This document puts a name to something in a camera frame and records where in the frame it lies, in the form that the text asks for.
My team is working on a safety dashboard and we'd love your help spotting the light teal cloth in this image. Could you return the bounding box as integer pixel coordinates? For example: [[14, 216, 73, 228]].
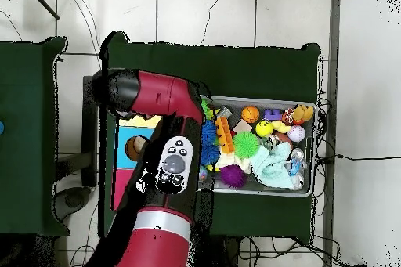
[[249, 141, 297, 189]]

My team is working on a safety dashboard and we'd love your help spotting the wooden box with three holes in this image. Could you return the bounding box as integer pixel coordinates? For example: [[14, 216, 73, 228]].
[[110, 114, 163, 212]]

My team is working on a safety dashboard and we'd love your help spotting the shallow metal mesh bin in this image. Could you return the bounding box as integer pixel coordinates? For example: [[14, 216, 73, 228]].
[[197, 95, 318, 198]]

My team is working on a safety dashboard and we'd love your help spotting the blue spiky rubber ball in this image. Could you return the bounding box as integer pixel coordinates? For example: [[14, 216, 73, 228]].
[[200, 119, 220, 146]]

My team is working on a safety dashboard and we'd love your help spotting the green spiky rubber ball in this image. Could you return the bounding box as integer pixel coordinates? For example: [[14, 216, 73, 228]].
[[232, 131, 260, 159], [200, 99, 215, 121]]

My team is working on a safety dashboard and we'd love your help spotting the purple spiky ball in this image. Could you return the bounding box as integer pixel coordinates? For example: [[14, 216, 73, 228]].
[[219, 164, 246, 189]]

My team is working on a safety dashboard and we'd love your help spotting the yellow smiley face ball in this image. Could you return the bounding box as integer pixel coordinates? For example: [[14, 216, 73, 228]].
[[255, 120, 273, 138]]

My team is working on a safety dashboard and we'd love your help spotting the dark green table cloth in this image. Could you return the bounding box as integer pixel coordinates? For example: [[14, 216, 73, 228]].
[[0, 36, 70, 238], [98, 31, 322, 244]]

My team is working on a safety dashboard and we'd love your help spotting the white baseball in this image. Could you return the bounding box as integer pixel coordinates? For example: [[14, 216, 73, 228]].
[[287, 124, 306, 143]]

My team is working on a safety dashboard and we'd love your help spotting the black tripod leg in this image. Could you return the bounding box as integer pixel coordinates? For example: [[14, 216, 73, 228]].
[[26, 0, 60, 20]]

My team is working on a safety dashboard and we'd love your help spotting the black floor cable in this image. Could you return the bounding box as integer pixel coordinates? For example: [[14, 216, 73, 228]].
[[316, 153, 401, 162]]

